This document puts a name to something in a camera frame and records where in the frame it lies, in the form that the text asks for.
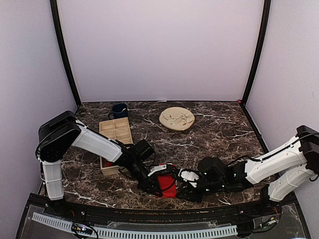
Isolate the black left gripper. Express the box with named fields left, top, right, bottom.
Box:
left=128, top=159, right=162, bottom=198

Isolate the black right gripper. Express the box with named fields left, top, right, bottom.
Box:
left=175, top=176, right=226, bottom=204

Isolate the red santa sock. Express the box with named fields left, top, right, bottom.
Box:
left=105, top=161, right=113, bottom=167

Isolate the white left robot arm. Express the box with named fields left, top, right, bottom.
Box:
left=35, top=111, right=165, bottom=217

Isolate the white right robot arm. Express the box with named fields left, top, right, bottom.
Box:
left=176, top=125, right=319, bottom=216

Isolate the round beige woven mat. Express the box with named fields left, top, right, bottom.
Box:
left=159, top=107, right=195, bottom=131

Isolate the wooden compartment tray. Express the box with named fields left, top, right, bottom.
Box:
left=99, top=118, right=133, bottom=176

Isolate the dark blue mug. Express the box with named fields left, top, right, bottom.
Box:
left=108, top=103, right=129, bottom=120

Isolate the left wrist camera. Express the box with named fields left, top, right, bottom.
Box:
left=131, top=139, right=155, bottom=161

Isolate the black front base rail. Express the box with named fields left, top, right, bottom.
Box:
left=66, top=202, right=266, bottom=223

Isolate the white slotted cable duct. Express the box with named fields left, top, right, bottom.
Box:
left=31, top=213, right=238, bottom=239

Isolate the black right frame post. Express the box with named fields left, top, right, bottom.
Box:
left=241, top=0, right=271, bottom=108

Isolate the black frame post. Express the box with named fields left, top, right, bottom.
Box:
left=50, top=0, right=82, bottom=108
left=241, top=0, right=271, bottom=108

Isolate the black left frame post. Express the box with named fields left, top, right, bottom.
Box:
left=50, top=0, right=82, bottom=108

